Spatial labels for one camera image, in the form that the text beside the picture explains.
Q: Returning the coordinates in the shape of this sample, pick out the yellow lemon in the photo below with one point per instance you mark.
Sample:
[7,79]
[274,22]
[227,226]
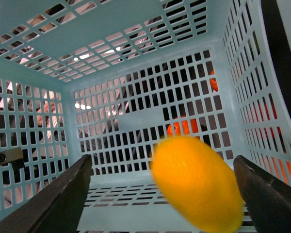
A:
[198,184]

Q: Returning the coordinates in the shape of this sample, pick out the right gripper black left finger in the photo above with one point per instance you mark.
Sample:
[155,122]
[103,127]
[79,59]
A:
[56,208]

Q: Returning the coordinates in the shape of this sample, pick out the light teal shopping basket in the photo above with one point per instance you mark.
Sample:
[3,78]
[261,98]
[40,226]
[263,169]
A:
[105,78]

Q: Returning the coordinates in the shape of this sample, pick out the orange persimmon green calyx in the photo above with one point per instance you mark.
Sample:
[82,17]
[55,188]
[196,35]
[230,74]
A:
[183,127]

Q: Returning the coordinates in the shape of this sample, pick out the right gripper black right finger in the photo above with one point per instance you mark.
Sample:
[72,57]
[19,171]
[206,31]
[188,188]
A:
[267,198]

